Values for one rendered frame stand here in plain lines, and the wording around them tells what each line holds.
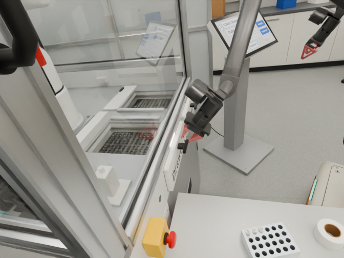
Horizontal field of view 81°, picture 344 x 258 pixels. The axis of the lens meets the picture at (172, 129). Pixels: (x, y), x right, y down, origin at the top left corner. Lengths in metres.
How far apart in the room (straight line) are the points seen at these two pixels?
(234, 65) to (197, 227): 0.53
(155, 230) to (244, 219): 0.31
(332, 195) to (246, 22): 1.15
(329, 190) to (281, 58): 2.69
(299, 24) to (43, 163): 3.75
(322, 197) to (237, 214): 0.85
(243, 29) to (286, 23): 3.05
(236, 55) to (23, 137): 0.60
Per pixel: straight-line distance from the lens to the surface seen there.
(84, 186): 0.32
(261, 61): 3.83
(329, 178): 1.65
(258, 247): 0.67
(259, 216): 0.77
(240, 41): 0.72
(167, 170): 0.66
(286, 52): 3.89
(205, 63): 2.39
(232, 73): 0.68
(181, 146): 0.76
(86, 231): 0.35
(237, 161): 1.95
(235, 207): 0.77
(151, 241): 0.56
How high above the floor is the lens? 1.40
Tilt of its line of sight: 35 degrees down
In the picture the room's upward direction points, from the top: 10 degrees counter-clockwise
